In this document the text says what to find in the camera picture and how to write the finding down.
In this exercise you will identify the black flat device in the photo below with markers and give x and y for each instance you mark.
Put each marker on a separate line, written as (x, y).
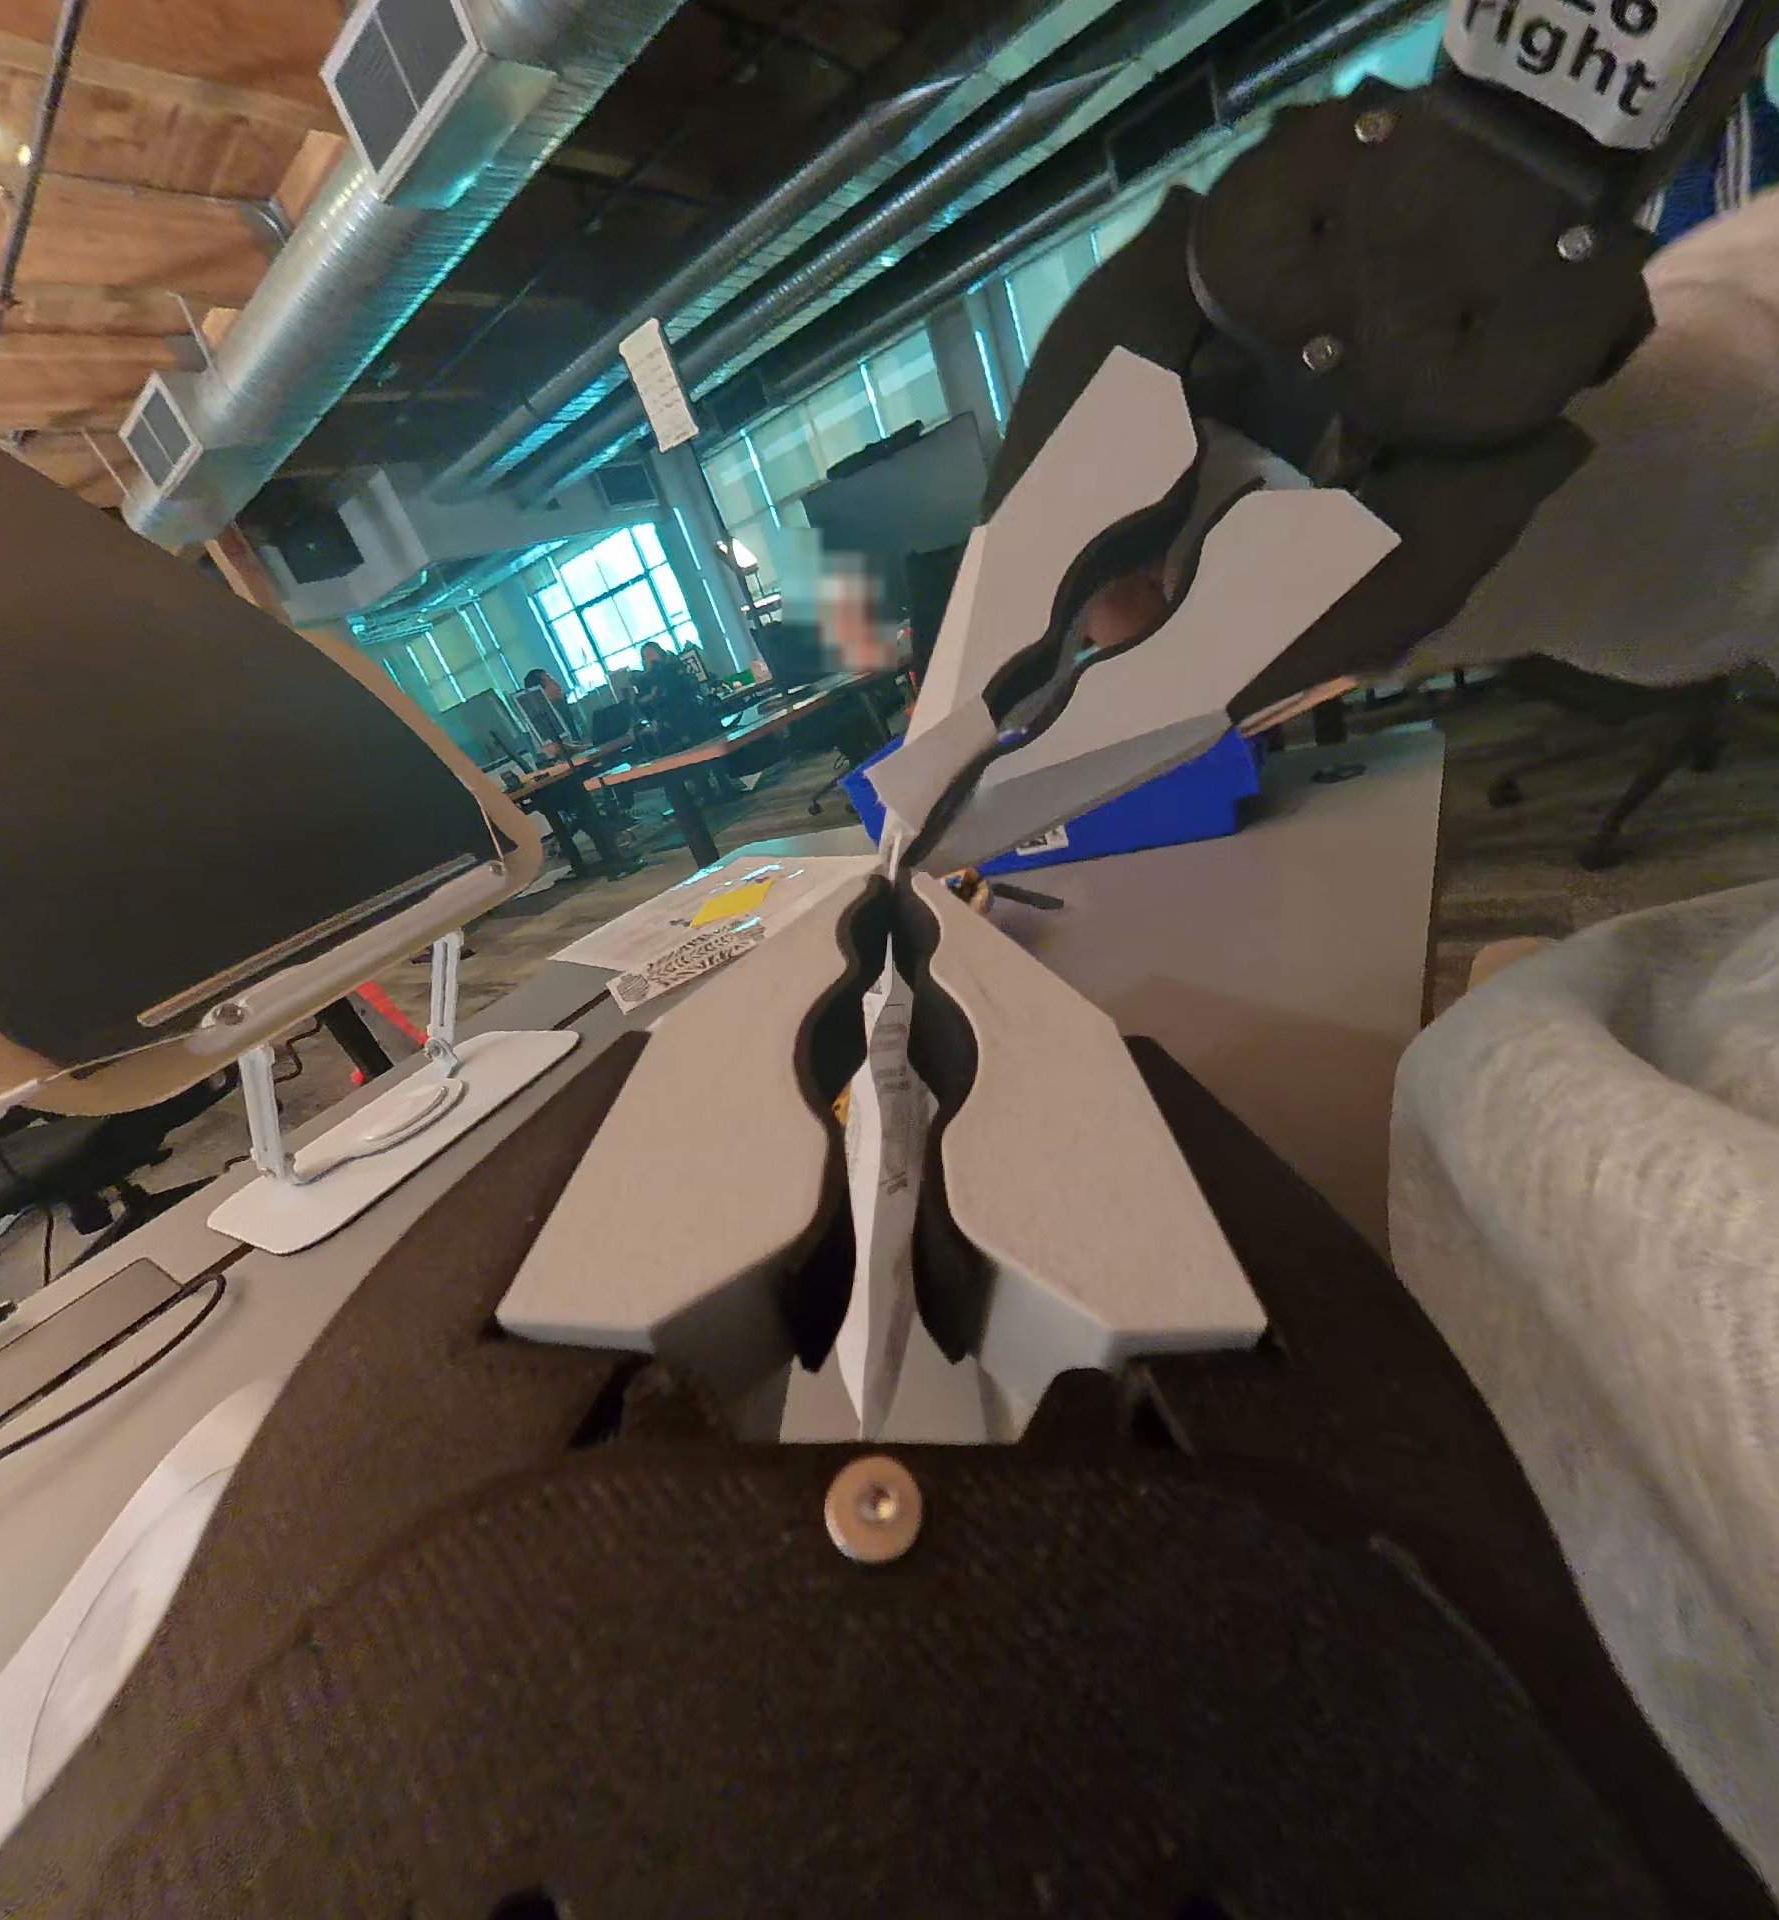
(64, 1323)

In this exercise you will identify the sticker sheet with yellow label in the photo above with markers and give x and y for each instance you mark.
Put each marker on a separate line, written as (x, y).
(618, 943)

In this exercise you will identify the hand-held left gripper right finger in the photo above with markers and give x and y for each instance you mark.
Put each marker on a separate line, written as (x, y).
(1099, 1170)

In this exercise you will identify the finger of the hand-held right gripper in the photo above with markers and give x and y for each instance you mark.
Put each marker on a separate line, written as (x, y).
(1069, 482)
(1249, 585)

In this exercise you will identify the blue plastic bin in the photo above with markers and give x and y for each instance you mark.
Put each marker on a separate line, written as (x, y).
(1205, 797)

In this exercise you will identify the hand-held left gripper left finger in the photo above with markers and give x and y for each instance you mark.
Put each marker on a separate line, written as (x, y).
(679, 1170)

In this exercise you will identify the yellow paper card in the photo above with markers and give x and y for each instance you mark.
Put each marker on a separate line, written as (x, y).
(727, 907)

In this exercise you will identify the ribbed silver duct with vents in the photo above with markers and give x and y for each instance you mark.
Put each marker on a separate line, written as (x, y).
(304, 302)

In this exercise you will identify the person's grey hoodie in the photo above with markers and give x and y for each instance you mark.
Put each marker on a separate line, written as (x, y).
(1655, 1351)

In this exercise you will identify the background wooden desk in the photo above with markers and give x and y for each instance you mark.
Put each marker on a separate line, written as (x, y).
(710, 751)

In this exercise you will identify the person's right hand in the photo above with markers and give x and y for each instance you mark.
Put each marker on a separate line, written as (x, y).
(1129, 609)

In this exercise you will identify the black office chair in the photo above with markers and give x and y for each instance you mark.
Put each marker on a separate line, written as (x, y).
(1655, 736)

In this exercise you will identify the white paper sign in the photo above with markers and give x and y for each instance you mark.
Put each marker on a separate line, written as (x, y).
(662, 383)

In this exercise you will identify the small white paper bag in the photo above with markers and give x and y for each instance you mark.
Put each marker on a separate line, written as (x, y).
(890, 1141)

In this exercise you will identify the large black monitor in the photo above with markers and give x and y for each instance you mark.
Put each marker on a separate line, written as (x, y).
(904, 482)

